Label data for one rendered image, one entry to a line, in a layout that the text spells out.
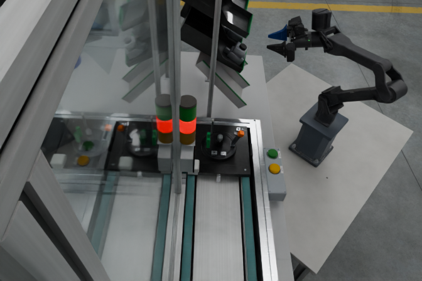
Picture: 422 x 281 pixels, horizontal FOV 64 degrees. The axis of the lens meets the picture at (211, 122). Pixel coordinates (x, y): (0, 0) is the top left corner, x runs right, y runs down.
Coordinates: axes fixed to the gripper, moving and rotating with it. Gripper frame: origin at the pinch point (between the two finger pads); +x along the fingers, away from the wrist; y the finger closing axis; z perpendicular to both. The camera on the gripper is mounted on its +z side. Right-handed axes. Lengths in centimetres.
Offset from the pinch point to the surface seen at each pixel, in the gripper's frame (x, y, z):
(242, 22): 12.0, -1.1, 7.7
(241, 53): 13.2, 2.5, -3.0
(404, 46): -114, -222, -165
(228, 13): 16.9, -1.4, 11.7
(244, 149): 12.3, 26.4, -32.2
